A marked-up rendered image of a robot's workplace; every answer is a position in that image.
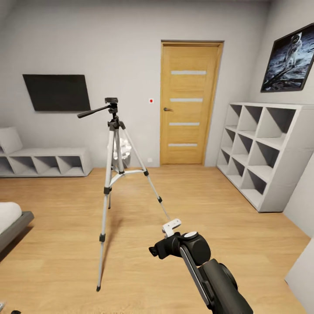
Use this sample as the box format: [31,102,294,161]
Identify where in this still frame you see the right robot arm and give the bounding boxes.
[149,219,254,314]

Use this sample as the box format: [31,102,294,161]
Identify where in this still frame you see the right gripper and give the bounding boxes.
[149,232,181,259]

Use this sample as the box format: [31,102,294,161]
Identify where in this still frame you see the camera tripod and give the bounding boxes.
[77,97,163,291]

